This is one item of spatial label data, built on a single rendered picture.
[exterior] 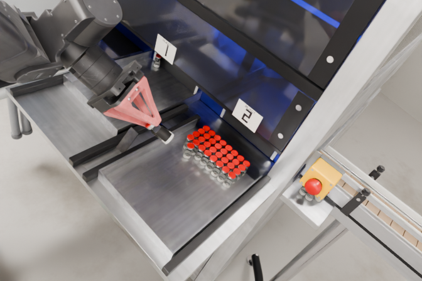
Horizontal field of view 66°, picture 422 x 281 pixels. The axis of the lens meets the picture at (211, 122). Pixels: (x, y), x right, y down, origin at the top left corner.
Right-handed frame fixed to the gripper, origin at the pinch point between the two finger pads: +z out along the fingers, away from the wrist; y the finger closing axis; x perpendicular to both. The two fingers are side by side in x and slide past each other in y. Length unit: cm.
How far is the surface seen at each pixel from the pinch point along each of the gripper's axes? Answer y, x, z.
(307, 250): 26, -16, 82
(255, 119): 12.4, -27.5, 27.4
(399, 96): 85, -261, 234
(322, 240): 18, -19, 77
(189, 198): 21.5, -1.8, 26.5
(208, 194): 20.4, -5.4, 30.3
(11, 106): 119, -18, -19
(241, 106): 15.3, -29.3, 23.4
